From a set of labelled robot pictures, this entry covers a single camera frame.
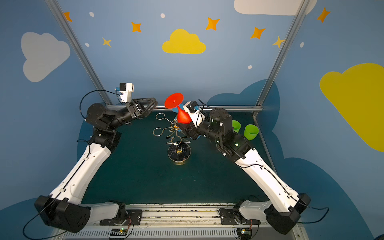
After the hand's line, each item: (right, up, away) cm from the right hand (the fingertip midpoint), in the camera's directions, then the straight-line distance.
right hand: (184, 115), depth 61 cm
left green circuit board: (-34, -57, +12) cm, 68 cm away
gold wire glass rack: (-6, -21, +36) cm, 42 cm away
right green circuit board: (+29, -58, +12) cm, 66 cm away
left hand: (-11, +5, -5) cm, 13 cm away
